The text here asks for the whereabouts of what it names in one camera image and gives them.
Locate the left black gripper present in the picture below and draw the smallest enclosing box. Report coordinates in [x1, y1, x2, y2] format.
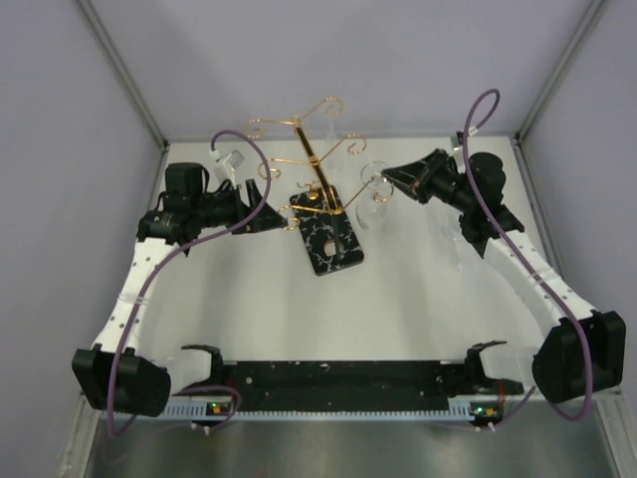
[191, 180, 287, 235]

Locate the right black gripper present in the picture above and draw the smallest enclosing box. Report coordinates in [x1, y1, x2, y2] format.
[383, 149, 476, 214]

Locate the fluted clear champagne glass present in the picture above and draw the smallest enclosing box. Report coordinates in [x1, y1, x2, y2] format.
[450, 208, 472, 273]

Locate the round clear wine glass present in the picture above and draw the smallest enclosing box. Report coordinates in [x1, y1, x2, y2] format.
[442, 214, 466, 244]

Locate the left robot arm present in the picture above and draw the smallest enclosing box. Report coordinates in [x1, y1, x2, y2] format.
[72, 162, 286, 417]

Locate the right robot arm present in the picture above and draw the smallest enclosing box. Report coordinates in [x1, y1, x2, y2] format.
[381, 149, 626, 403]

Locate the black marble rack base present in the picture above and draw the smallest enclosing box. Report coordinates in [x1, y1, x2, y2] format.
[290, 191, 364, 277]

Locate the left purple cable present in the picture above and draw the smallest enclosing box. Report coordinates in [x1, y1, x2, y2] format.
[106, 129, 273, 439]

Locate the purple cable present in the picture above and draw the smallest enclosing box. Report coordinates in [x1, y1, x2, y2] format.
[106, 129, 273, 439]
[460, 89, 596, 423]

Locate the gold wire glass rack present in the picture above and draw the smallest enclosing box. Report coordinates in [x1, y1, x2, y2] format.
[244, 97, 385, 218]

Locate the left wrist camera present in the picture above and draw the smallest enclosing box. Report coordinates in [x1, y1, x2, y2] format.
[209, 149, 245, 185]

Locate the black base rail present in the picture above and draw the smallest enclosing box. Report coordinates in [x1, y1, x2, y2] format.
[180, 360, 507, 412]

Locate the grey slotted cable duct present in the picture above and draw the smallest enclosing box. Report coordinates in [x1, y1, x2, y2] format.
[163, 400, 504, 423]

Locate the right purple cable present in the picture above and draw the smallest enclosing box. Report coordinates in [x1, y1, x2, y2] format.
[460, 89, 596, 423]

